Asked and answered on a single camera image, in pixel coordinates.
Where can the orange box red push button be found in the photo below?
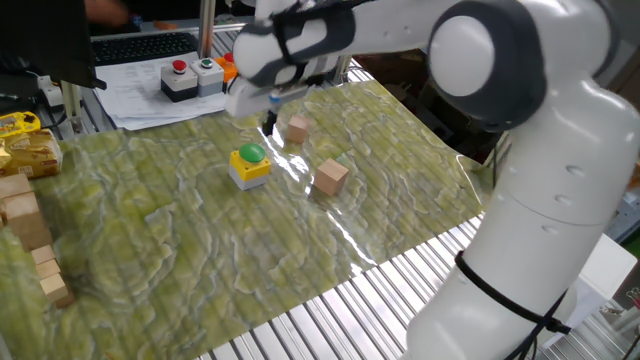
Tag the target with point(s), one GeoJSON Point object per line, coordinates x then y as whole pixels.
{"type": "Point", "coordinates": [227, 67]}

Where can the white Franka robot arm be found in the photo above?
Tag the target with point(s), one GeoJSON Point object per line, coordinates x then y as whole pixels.
{"type": "Point", "coordinates": [530, 225]}

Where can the grey box green push button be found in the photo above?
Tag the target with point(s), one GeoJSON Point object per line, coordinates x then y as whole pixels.
{"type": "Point", "coordinates": [209, 77]}

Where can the yellow box green push button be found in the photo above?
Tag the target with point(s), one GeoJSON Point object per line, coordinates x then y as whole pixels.
{"type": "Point", "coordinates": [249, 167]}

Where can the gold foil snack bag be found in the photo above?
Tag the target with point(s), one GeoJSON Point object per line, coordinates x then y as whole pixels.
{"type": "Point", "coordinates": [30, 155]}

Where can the tall wooden block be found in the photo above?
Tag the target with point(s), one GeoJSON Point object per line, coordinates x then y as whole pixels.
{"type": "Point", "coordinates": [27, 220]}

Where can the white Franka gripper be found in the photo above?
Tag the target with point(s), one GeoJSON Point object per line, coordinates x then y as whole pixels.
{"type": "Point", "coordinates": [250, 102]}

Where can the stack of white papers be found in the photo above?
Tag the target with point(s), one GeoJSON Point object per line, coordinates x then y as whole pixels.
{"type": "Point", "coordinates": [135, 100]}

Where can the small orange object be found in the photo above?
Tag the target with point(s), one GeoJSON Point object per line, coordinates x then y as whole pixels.
{"type": "Point", "coordinates": [165, 25]}

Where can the small wooden block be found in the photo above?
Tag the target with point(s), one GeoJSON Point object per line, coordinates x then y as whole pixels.
{"type": "Point", "coordinates": [48, 269]}
{"type": "Point", "coordinates": [55, 290]}
{"type": "Point", "coordinates": [43, 254]}

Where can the black computer monitor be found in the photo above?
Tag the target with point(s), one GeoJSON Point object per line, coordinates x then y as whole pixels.
{"type": "Point", "coordinates": [45, 40]}

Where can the white plastic box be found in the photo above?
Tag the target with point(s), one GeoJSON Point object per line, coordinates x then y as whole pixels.
{"type": "Point", "coordinates": [600, 280]}

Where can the white power strip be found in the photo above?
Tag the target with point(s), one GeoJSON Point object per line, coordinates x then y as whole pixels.
{"type": "Point", "coordinates": [49, 90]}

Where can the black box red push button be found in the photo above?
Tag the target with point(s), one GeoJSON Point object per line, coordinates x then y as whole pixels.
{"type": "Point", "coordinates": [179, 82]}

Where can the green marble pattern mat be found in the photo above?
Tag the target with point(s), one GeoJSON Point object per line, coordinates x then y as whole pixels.
{"type": "Point", "coordinates": [200, 250]}

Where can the large wooden cube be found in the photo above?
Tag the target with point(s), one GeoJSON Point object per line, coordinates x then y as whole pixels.
{"type": "Point", "coordinates": [330, 177]}

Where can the aluminium frame post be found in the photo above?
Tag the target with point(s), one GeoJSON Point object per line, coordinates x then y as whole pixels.
{"type": "Point", "coordinates": [206, 30]}
{"type": "Point", "coordinates": [344, 67]}

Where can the small wooden cube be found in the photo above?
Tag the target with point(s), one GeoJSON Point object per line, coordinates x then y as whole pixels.
{"type": "Point", "coordinates": [298, 130]}

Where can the flat wooden block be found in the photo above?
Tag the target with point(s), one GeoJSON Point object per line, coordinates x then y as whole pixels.
{"type": "Point", "coordinates": [14, 186]}

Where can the aluminium monitor stand post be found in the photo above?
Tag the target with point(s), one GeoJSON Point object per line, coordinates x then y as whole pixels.
{"type": "Point", "coordinates": [72, 105]}

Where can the black computer keyboard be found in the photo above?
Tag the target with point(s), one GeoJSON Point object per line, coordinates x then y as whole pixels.
{"type": "Point", "coordinates": [142, 47]}

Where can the person bare forearm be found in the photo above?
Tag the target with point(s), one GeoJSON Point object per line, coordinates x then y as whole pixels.
{"type": "Point", "coordinates": [105, 11]}

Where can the yellow snack package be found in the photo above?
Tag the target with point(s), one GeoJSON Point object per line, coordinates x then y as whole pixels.
{"type": "Point", "coordinates": [17, 123]}

